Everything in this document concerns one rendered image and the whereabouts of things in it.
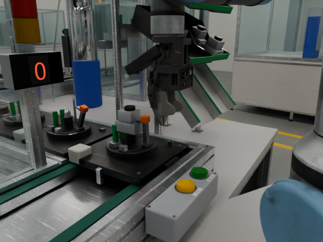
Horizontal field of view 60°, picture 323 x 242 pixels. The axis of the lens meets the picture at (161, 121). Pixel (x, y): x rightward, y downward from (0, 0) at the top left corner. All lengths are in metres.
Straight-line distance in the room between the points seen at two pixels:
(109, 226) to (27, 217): 0.21
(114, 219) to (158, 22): 0.40
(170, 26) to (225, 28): 9.62
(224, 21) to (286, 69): 5.95
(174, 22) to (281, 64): 4.02
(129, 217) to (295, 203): 0.35
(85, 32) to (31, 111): 0.99
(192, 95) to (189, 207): 0.51
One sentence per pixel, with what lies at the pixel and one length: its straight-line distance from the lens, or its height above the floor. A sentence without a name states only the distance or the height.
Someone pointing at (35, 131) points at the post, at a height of 1.06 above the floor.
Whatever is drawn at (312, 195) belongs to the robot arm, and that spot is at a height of 1.16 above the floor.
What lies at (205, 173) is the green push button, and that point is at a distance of 0.67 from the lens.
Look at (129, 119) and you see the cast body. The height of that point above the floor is 1.07.
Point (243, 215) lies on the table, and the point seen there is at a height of 0.86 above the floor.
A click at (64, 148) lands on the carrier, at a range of 0.84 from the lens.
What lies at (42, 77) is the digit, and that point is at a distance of 0.67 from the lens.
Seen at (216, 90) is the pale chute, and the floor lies 1.06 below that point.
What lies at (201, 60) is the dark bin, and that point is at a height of 1.20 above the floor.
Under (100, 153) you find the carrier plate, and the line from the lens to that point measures 0.78.
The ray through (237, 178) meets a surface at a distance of 0.90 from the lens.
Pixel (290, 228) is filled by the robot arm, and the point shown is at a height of 1.12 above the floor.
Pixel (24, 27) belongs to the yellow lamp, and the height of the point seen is 1.29.
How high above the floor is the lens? 1.28
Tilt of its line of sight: 17 degrees down
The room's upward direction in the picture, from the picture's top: straight up
